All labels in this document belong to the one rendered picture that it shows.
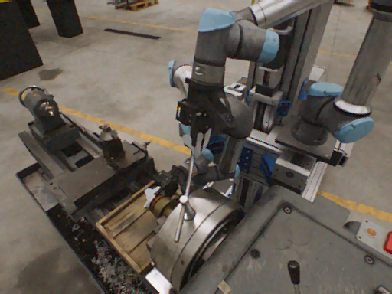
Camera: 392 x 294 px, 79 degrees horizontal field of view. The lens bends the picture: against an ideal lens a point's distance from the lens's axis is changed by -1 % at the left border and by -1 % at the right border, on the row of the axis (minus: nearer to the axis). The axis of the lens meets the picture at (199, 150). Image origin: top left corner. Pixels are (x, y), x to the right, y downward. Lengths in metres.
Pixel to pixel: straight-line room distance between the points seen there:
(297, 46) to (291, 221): 0.73
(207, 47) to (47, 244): 2.06
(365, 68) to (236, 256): 0.62
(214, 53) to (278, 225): 0.45
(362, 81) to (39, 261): 2.24
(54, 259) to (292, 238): 1.88
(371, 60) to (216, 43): 0.45
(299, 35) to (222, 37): 0.61
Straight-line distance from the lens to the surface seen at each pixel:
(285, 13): 0.76
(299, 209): 0.72
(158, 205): 0.86
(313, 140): 1.07
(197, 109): 0.60
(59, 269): 2.19
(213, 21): 0.56
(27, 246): 2.42
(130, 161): 1.17
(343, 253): 0.70
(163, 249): 0.71
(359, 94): 0.87
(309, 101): 1.02
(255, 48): 0.60
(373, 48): 0.83
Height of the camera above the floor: 1.81
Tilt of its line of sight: 43 degrees down
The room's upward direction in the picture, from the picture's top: straight up
